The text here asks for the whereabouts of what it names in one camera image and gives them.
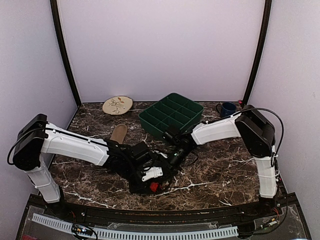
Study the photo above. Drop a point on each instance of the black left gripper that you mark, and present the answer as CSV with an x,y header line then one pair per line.
x,y
144,188

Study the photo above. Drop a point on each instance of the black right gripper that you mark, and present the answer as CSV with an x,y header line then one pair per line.
x,y
179,142

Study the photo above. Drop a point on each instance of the red yellow argyle sock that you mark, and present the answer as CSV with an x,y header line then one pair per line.
x,y
155,187

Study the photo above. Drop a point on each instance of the dark blue mug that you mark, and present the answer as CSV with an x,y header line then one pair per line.
x,y
226,109

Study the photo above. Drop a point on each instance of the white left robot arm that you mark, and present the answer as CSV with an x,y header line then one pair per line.
x,y
40,137

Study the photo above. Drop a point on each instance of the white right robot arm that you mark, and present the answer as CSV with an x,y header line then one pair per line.
x,y
256,131

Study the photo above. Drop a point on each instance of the green divided organizer tray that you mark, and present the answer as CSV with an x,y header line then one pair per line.
x,y
172,110

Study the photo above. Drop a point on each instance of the brown ribbed sock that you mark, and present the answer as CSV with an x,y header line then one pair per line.
x,y
119,133

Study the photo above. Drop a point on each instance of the round wooden slice plate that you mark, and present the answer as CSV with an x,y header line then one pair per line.
x,y
117,105

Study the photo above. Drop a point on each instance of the white slotted cable duct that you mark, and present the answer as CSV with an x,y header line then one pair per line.
x,y
122,231

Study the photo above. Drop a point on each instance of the black front table rail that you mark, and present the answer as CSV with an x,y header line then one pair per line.
x,y
233,215

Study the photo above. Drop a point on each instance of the black right corner post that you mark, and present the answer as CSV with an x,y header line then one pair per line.
x,y
258,53

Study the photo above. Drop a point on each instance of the black corner post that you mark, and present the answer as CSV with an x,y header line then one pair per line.
x,y
258,53
63,52

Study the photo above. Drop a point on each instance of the black left corner post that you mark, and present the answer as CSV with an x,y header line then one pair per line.
x,y
63,52

